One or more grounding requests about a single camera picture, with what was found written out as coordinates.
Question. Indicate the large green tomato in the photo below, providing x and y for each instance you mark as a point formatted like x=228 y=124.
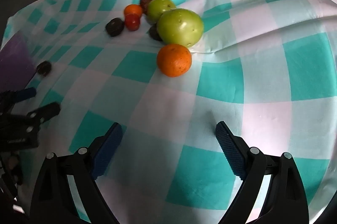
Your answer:
x=181 y=27

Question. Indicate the reddish brown passion fruit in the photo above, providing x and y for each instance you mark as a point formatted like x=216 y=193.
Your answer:
x=148 y=0

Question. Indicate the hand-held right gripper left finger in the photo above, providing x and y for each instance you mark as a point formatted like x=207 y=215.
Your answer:
x=107 y=151

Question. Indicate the small orange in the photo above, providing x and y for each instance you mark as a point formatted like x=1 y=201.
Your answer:
x=133 y=9

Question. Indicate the small green tomato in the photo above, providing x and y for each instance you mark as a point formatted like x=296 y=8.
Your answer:
x=160 y=8

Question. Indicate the dark brown fruit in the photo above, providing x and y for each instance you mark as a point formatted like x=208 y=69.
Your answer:
x=44 y=67
x=154 y=33
x=115 y=27

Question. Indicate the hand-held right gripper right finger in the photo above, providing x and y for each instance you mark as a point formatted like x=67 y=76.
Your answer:
x=231 y=153

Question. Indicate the teal white checked tablecloth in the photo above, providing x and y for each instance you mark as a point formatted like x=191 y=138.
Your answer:
x=250 y=68

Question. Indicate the large orange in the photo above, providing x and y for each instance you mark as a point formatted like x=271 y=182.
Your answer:
x=174 y=60

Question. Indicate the red tomato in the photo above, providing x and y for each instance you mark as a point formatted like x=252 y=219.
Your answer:
x=132 y=22

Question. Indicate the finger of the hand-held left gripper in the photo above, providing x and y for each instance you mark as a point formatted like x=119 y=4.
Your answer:
x=48 y=110
x=26 y=93

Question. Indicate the white box with purple edge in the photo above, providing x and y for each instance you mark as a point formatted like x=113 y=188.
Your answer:
x=13 y=63

